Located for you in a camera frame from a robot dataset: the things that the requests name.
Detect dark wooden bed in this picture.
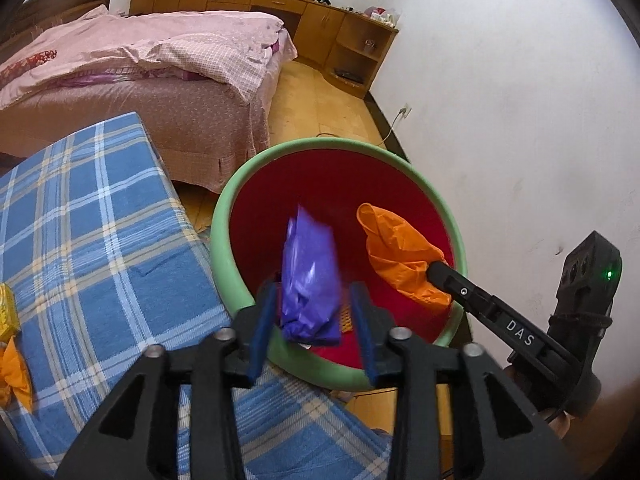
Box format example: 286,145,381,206
0,0,298,193

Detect orange plastic bag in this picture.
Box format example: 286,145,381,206
356,203,453,315

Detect blue plaid tablecloth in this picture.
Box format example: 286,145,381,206
0,111,393,480

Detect purple plastic wrapper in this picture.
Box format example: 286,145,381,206
279,204,343,347

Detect white and red containers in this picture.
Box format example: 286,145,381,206
365,6,401,28

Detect red bin with green rim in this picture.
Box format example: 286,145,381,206
210,137,468,392

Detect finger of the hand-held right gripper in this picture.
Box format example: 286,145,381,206
426,260,581,398

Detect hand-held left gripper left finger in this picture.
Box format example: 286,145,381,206
55,280,281,480

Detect purple bed sheet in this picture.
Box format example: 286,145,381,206
60,70,151,87

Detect orange yellow snack wrapper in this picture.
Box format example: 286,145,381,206
0,337,33,413

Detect white power cable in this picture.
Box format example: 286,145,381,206
380,110,406,142

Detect pink checked duvet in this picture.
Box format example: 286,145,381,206
0,4,298,111

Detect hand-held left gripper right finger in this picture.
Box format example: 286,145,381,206
350,281,578,480

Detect person's right hand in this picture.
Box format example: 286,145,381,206
550,407,572,436

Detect light wooden cabinet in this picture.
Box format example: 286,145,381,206
129,0,400,100

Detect red floral pillow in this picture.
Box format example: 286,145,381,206
0,49,58,86

